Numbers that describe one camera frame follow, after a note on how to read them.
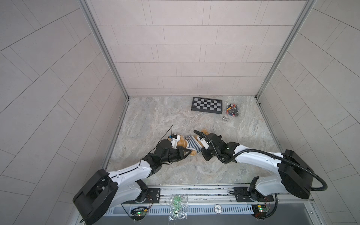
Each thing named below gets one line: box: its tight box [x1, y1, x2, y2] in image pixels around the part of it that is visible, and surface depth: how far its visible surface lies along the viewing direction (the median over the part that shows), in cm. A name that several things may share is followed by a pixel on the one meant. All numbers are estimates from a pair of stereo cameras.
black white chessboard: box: [191, 96, 223, 115], surface depth 110 cm
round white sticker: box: [213, 203, 223, 214], surface depth 69 cm
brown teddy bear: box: [177, 128, 209, 157], surface depth 80 cm
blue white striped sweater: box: [183, 135, 203, 155], surface depth 81 cm
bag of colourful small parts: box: [225, 103, 239, 117], surface depth 107 cm
